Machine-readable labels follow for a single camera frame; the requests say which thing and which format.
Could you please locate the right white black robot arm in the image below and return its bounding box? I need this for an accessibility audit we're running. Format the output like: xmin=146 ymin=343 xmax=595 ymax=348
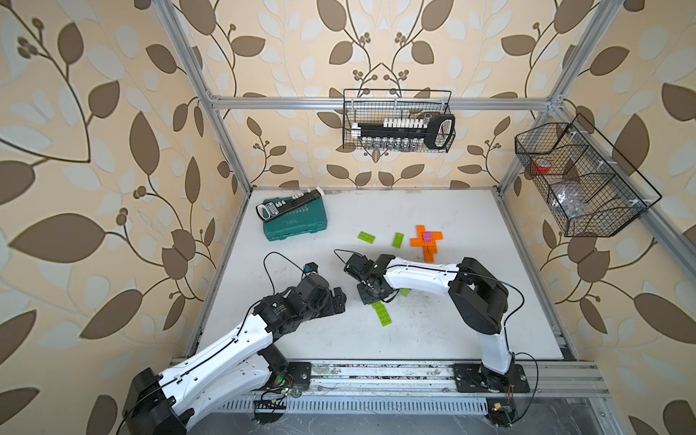
xmin=344 ymin=252 xmax=536 ymax=395

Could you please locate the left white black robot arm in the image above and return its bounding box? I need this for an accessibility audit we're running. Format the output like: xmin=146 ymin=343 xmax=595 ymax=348
xmin=117 ymin=272 xmax=346 ymax=434

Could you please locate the green tool case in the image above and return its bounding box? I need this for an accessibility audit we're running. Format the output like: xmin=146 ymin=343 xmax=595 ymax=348
xmin=263 ymin=199 xmax=328 ymax=241

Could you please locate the black bit holder on case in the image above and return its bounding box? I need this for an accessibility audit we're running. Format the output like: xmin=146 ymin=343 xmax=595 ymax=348
xmin=256 ymin=188 xmax=324 ymax=222

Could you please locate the black socket set in basket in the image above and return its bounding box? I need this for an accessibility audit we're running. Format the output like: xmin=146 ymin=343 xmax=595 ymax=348
xmin=346 ymin=113 xmax=456 ymax=153

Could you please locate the clear plastic bag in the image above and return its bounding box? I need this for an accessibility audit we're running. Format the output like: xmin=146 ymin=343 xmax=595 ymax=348
xmin=550 ymin=181 xmax=588 ymax=219

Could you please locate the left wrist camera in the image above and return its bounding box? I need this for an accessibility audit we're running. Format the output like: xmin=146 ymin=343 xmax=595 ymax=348
xmin=303 ymin=262 xmax=318 ymax=274

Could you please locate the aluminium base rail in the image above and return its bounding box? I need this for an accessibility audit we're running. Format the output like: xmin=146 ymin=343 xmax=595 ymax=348
xmin=159 ymin=357 xmax=610 ymax=417

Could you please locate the black wire basket back wall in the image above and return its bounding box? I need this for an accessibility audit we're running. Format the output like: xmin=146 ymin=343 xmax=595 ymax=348
xmin=342 ymin=88 xmax=456 ymax=153

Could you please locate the black wire basket wall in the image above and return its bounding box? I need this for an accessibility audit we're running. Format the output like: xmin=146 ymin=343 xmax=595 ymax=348
xmin=342 ymin=88 xmax=456 ymax=153
xmin=515 ymin=113 xmax=663 ymax=237

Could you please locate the black wire basket right wall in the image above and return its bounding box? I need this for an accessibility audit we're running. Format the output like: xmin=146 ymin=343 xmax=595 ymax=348
xmin=515 ymin=113 xmax=663 ymax=237

